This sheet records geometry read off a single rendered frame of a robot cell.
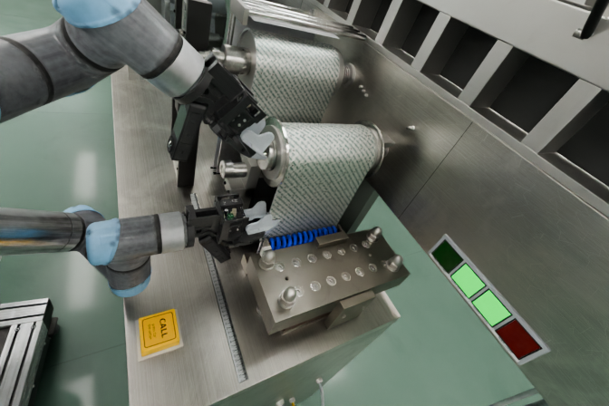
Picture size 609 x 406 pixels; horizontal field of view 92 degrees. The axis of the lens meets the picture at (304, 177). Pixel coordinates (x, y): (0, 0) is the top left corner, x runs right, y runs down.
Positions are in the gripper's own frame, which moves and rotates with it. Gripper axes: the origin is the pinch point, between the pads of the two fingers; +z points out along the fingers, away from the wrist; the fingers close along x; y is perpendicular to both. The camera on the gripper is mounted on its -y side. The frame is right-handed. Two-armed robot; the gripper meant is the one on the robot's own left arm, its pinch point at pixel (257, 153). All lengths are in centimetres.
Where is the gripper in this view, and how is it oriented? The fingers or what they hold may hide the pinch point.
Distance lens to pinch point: 59.3
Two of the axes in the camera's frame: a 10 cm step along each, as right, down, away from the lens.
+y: 7.8, -6.1, -1.3
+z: 4.6, 4.1, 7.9
